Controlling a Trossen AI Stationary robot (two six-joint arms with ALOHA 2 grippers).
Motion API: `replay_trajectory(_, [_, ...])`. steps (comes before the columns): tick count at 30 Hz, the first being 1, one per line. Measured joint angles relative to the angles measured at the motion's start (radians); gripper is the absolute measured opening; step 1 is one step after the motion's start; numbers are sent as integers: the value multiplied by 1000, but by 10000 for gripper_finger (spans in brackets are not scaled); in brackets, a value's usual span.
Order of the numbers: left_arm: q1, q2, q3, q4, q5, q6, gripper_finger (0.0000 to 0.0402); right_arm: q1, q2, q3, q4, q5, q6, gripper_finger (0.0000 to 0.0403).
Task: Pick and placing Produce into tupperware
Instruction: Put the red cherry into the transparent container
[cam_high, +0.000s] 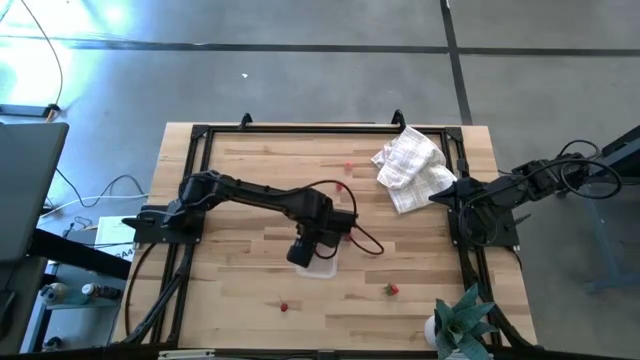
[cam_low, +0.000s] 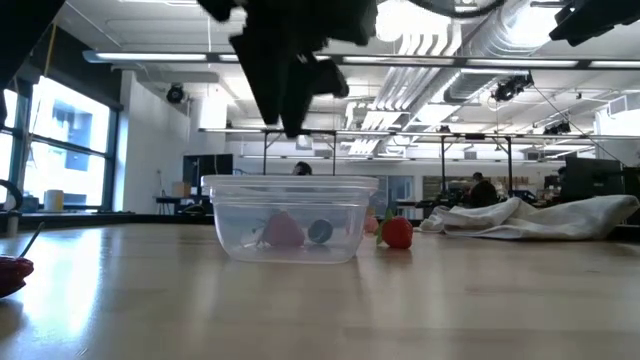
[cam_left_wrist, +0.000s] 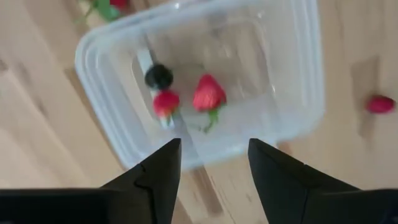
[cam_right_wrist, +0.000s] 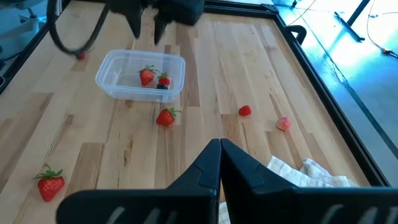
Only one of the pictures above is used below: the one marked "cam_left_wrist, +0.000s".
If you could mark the clear plastic tupperware container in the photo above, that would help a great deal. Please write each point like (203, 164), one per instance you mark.
(280, 62)

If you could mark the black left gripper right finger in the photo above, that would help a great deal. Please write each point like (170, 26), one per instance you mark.
(280, 186)

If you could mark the red strawberry green leaves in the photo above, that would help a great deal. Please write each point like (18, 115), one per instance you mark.
(209, 95)
(109, 7)

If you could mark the small red strawberry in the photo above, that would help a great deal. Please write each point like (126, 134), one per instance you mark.
(165, 104)
(380, 104)

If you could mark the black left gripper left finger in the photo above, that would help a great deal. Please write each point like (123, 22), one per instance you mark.
(158, 180)

